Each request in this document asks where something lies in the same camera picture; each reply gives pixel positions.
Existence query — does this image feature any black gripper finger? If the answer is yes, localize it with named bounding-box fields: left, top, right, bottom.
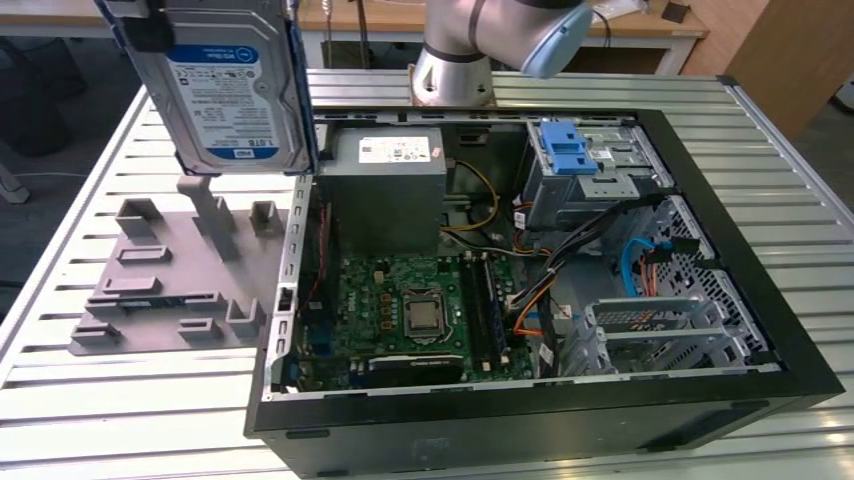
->
left=126, top=0, right=171, bottom=54

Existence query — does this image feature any hard disk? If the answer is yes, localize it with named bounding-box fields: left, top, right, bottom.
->
left=92, top=0, right=319, bottom=177

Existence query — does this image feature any black power wire connector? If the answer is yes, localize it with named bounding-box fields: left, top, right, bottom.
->
left=656, top=239, right=719, bottom=264

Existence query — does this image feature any metal disk bay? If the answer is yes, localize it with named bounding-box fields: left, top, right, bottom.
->
left=559, top=294, right=755, bottom=376

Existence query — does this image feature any wooden desk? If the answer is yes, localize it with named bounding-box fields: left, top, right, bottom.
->
left=0, top=0, right=708, bottom=76

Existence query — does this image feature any grey power supply unit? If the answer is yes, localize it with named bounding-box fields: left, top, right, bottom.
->
left=313, top=125, right=448, bottom=256

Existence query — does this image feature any grey parts rack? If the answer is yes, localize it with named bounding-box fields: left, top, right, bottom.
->
left=68, top=172, right=295, bottom=357

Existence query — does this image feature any green motherboard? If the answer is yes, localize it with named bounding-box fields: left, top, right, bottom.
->
left=292, top=252, right=541, bottom=391

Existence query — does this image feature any blue drive latch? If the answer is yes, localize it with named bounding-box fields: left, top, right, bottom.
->
left=540, top=121, right=599, bottom=176

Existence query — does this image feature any CPU socket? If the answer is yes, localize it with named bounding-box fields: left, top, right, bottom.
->
left=397, top=287, right=451, bottom=347

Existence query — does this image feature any silver CPU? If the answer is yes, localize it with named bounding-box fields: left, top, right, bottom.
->
left=404, top=299, right=443, bottom=335

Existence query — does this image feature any black RAM slot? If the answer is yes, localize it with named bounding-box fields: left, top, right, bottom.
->
left=461, top=254, right=488, bottom=369

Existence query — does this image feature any metal optical drive cage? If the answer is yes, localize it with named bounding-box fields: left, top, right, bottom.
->
left=523, top=119, right=672, bottom=231

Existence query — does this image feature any black graphics card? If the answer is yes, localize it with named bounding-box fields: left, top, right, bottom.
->
left=365, top=353, right=465, bottom=386

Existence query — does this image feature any black PC case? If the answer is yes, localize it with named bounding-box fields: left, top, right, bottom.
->
left=243, top=104, right=847, bottom=479

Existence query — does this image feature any red wire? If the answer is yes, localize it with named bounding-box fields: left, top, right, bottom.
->
left=296, top=204, right=333, bottom=321

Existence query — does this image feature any yellow wire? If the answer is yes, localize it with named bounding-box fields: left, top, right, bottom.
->
left=443, top=159, right=501, bottom=234

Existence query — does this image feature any black wire bundle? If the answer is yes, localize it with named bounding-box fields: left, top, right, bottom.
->
left=512, top=194, right=668, bottom=311

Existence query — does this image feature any orange wire bundle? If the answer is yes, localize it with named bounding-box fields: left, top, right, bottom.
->
left=512, top=294, right=559, bottom=337

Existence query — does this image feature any blue data wire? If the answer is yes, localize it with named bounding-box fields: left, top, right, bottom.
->
left=619, top=238, right=675, bottom=299

